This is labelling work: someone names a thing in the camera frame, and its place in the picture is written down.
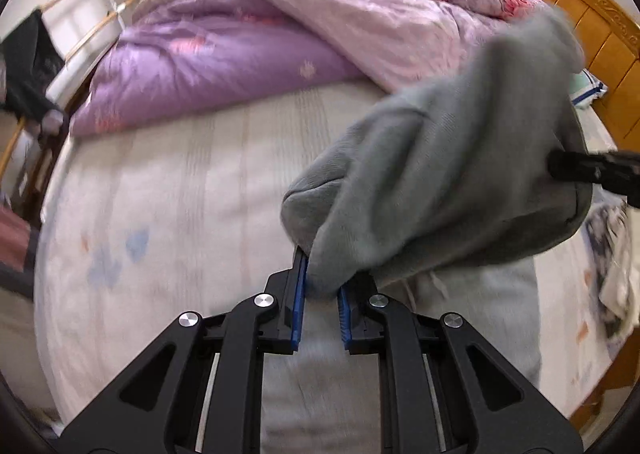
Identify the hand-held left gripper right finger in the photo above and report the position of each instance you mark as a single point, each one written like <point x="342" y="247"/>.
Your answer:
<point x="344" y="319"/>

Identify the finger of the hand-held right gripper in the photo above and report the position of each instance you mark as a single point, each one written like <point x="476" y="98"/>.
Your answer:
<point x="590" y="169"/>

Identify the white footboard panel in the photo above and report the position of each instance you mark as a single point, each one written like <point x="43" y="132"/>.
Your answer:
<point x="70" y="79"/>

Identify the black jacket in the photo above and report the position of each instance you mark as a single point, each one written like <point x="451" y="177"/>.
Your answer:
<point x="30" y="69"/>

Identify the gray zip hoodie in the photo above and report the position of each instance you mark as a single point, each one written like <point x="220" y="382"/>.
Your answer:
<point x="450" y="159"/>

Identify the teal white striped pillow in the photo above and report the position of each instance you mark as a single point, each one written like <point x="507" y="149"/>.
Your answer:
<point x="587" y="89"/>

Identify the purple floral quilt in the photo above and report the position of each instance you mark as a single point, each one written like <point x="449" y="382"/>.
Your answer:
<point x="225" y="49"/>

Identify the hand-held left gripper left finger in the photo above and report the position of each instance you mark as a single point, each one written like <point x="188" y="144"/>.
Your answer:
<point x="299" y="304"/>

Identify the white folded garment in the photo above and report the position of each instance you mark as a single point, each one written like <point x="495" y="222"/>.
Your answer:
<point x="622" y="284"/>

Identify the wooden bed frame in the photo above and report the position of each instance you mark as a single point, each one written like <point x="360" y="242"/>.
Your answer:
<point x="600" y="34"/>

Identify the white floral bed sheet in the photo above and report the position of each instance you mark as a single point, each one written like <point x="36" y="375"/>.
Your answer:
<point x="175" y="209"/>

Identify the dusty rose towel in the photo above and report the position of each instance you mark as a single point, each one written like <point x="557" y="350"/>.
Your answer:
<point x="12" y="239"/>

